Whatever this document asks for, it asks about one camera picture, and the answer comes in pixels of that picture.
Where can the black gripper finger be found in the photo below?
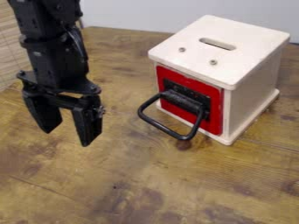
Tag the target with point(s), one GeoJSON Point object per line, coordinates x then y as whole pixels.
{"type": "Point", "coordinates": [89, 123]}
{"type": "Point", "coordinates": [45, 110]}

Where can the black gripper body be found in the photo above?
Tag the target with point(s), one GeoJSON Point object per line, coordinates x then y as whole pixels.
{"type": "Point", "coordinates": [61, 69]}

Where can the red drawer with black handle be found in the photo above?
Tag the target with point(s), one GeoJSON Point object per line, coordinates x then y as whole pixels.
{"type": "Point", "coordinates": [190, 99]}

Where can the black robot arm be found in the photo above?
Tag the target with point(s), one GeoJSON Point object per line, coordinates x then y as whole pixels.
{"type": "Point", "coordinates": [45, 18]}

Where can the white wooden box cabinet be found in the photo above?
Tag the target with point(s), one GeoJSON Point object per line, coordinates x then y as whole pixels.
{"type": "Point", "coordinates": [226, 60]}

